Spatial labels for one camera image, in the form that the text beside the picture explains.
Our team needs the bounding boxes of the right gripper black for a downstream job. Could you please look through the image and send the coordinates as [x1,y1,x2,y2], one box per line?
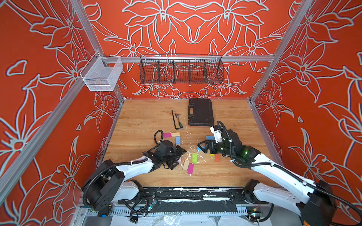
[198,138,236,157]

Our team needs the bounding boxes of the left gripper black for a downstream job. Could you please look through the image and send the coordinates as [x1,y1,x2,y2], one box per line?
[161,145,188,169]

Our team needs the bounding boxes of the green block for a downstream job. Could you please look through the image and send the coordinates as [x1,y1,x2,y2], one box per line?
[192,153,198,164]

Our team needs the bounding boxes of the black plastic tool case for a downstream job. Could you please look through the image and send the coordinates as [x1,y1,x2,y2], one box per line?
[188,98,215,127]

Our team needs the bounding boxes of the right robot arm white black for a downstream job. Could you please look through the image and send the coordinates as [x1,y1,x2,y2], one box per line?
[198,121,362,226]

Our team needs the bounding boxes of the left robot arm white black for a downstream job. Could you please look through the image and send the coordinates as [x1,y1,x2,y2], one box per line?
[82,137,186,217]

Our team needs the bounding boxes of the orange block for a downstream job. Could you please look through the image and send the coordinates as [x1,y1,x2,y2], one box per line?
[215,153,221,163]

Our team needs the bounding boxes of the black hex key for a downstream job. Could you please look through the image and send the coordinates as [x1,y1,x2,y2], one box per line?
[172,110,179,130]

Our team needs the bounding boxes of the green handled ratchet wrench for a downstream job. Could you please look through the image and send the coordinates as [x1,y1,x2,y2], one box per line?
[175,114,183,130]

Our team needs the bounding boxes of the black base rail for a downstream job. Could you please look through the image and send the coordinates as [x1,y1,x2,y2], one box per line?
[118,187,269,205]

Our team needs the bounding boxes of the black wire basket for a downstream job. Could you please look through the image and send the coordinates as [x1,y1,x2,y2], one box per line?
[139,54,225,85]

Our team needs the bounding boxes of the white wire basket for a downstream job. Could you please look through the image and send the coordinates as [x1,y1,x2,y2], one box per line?
[80,52,123,91]

